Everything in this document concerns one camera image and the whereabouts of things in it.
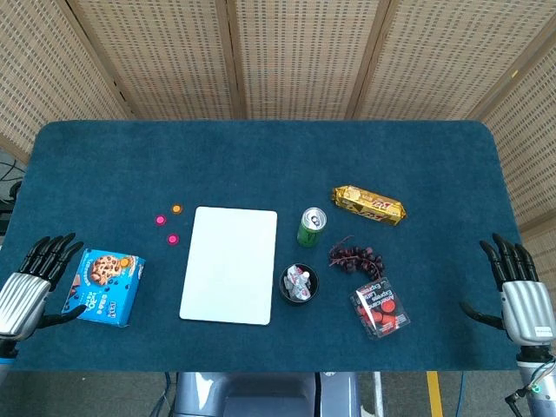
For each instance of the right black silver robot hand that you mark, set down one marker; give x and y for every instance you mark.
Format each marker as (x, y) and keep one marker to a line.
(527, 308)

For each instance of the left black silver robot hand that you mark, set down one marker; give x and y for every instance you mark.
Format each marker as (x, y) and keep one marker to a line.
(24, 299)

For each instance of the pink round magnet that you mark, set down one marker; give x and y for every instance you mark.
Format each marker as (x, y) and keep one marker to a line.
(160, 220)
(173, 239)

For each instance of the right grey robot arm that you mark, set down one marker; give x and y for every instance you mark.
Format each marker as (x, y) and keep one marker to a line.
(540, 382)

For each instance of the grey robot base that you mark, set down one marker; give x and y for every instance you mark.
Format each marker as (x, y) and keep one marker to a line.
(243, 395)

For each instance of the blue cookie box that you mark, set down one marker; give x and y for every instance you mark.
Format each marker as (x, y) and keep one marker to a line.
(108, 299)

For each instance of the clear coffee capsule box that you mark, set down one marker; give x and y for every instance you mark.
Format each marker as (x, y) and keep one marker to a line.
(382, 310)

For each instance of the white table leg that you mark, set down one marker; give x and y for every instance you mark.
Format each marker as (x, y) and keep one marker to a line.
(378, 393)

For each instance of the dark red grape bunch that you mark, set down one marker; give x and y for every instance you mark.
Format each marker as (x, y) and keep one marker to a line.
(360, 260)

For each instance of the gold biscuit pack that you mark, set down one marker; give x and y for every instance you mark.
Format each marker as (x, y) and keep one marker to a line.
(369, 204)

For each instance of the white magnetic board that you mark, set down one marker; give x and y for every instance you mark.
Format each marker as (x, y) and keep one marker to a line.
(228, 265)

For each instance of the green energy drink can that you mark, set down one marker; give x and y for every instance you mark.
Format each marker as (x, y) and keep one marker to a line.
(309, 234)

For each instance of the silver spouted jelly pouch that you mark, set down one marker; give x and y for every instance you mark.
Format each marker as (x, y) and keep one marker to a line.
(297, 282)

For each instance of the black mesh cup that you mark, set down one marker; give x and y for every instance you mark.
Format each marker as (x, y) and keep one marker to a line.
(283, 292)

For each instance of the blue felt table cover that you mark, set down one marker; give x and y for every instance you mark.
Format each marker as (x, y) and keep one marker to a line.
(260, 165)

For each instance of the woven folding screen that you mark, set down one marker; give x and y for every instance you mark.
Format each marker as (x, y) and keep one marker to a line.
(304, 56)

